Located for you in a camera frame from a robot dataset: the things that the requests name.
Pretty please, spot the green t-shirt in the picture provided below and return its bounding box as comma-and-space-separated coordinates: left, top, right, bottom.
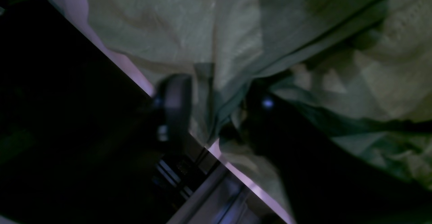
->
30, 0, 432, 218

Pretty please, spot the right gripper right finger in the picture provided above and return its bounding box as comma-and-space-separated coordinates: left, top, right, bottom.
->
219, 79, 432, 224

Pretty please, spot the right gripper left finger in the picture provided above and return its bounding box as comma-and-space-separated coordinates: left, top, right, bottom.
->
128, 74, 192, 154

